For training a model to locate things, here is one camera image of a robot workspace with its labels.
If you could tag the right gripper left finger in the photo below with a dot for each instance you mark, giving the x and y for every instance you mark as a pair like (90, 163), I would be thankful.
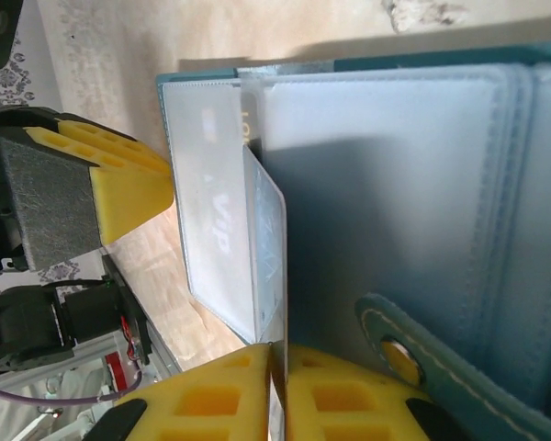
(202, 399)

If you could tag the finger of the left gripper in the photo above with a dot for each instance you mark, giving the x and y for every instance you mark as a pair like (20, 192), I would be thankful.
(119, 202)

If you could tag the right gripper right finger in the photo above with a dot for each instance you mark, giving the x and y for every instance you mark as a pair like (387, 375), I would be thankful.
(330, 404)

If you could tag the teal card holder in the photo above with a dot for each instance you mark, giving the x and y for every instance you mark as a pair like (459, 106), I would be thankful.
(395, 206)

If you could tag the aluminium mounting rail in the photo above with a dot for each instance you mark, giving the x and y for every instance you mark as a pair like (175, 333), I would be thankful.
(163, 353)

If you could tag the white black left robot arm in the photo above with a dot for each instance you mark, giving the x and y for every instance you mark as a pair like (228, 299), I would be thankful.
(23, 317)

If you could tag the light blue card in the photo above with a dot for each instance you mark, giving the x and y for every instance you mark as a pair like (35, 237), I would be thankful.
(268, 220)

